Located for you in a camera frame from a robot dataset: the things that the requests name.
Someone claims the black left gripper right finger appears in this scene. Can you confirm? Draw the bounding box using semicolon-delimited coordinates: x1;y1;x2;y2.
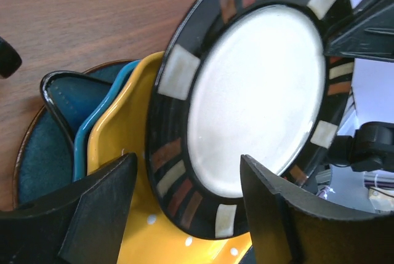
240;155;393;263

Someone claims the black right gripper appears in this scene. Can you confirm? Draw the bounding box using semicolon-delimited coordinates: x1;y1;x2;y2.
329;122;393;172

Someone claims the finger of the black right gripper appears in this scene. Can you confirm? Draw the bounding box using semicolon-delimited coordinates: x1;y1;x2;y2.
324;0;393;63

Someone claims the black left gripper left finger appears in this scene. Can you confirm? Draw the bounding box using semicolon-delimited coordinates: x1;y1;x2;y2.
1;153;137;263

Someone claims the teal dotted scalloped plate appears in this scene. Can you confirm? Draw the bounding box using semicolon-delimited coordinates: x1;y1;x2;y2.
73;60;140;182

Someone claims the orange dotted scalloped plate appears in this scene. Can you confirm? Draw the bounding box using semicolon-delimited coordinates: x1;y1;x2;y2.
87;52;255;263

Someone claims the black rimmed cream plate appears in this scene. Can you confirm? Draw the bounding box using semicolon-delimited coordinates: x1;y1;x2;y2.
145;0;354;239

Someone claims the dark teal round plate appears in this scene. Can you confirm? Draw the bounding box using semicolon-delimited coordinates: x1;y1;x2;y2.
12;59;139;211

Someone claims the dark blue square plate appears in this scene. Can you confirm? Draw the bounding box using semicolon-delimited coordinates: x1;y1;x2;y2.
39;70;113;154

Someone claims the cream mug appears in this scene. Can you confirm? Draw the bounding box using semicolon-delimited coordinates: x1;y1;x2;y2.
0;38;22;79

